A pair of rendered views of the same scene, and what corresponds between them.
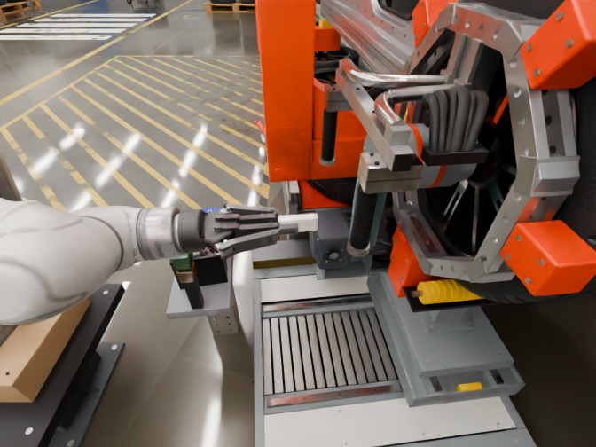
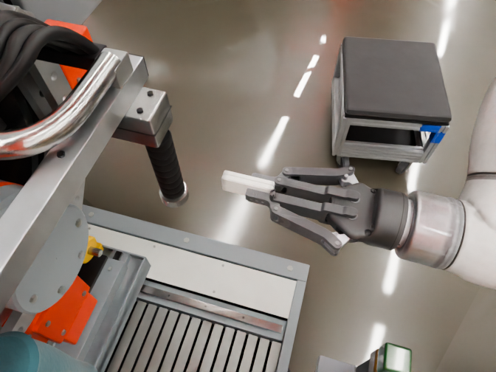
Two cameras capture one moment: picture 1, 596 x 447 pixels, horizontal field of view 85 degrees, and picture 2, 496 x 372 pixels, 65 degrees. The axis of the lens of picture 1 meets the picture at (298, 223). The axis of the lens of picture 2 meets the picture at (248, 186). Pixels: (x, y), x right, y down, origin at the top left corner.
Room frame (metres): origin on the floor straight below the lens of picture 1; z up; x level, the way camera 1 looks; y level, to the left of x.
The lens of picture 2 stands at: (0.71, 0.11, 1.27)
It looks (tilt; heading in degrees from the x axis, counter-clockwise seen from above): 57 degrees down; 202
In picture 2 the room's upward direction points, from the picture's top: straight up
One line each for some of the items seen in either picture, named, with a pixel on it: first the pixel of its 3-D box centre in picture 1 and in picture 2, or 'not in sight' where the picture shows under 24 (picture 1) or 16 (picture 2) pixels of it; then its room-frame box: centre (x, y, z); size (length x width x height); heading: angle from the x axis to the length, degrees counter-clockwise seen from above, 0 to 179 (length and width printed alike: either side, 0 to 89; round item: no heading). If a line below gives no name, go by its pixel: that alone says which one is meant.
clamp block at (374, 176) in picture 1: (388, 170); (128, 111); (0.46, -0.15, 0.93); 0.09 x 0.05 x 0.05; 96
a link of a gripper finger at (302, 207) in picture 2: (247, 222); (311, 209); (0.45, 0.09, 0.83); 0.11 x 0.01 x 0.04; 98
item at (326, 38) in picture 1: (308, 25); not in sight; (3.08, -0.08, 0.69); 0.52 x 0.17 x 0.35; 96
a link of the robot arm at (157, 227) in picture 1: (165, 232); (423, 228); (0.42, 0.23, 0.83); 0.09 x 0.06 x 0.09; 6
